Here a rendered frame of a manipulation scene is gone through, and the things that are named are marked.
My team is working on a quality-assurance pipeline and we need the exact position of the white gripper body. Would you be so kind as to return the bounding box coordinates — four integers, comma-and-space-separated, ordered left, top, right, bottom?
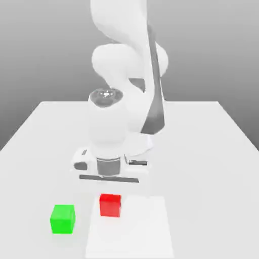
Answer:
71, 169, 151, 197

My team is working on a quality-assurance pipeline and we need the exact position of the small red cube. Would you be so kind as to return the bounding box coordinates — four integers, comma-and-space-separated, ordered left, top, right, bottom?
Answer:
99, 193, 122, 218

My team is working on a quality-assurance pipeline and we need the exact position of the small green cube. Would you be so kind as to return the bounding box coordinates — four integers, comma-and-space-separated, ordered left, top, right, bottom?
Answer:
50, 204, 76, 235

